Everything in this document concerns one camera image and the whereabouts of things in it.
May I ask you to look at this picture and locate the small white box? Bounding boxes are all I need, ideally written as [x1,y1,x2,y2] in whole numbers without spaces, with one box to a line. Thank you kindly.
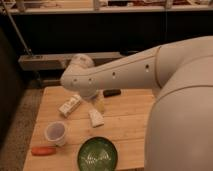
[59,94,82,117]

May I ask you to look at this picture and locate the black marker object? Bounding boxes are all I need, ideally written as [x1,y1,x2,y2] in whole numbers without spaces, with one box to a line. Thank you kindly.
[103,89,121,98]

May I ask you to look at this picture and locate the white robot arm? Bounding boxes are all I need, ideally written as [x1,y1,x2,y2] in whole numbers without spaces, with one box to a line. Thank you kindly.
[61,36,213,171]

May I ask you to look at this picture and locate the white folded cloth piece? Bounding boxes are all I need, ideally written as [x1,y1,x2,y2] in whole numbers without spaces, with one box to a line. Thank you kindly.
[89,109,104,127]

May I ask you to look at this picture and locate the orange carrot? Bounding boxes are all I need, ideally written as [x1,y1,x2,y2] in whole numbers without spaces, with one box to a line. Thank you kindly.
[31,147,56,156]

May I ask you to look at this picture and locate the wooden shelf with items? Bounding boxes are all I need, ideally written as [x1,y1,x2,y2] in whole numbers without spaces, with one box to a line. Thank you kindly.
[0,0,213,14]

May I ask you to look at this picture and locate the clear plastic cup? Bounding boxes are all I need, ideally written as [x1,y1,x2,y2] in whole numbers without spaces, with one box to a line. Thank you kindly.
[44,121,66,147]

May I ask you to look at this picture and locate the metal diagonal pole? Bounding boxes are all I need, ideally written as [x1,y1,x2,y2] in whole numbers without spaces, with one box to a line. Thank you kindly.
[3,4,33,56]

